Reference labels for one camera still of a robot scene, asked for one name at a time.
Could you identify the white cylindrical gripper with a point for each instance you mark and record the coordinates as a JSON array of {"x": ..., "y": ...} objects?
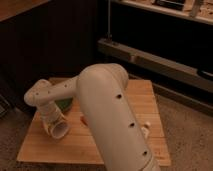
[{"x": 58, "y": 128}]

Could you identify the white patterned bottle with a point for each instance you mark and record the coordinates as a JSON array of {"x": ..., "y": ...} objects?
[{"x": 146, "y": 129}]

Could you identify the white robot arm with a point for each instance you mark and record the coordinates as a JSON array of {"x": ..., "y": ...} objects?
[{"x": 100, "y": 91}]

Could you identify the wooden shelf with clutter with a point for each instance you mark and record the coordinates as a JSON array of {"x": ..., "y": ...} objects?
[{"x": 195, "y": 10}]

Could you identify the orange carrot toy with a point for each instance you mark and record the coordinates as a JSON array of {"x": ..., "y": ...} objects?
[{"x": 83, "y": 120}]

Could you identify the green ceramic bowl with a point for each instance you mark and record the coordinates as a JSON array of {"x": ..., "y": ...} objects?
[{"x": 64, "y": 104}]

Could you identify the grey metal rail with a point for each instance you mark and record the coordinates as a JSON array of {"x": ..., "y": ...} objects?
[{"x": 169, "y": 68}]

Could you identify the vertical metal pole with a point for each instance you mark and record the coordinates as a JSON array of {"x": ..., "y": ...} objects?
[{"x": 109, "y": 20}]

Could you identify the wooden board table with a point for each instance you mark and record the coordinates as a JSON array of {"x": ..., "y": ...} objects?
[{"x": 78, "y": 146}]

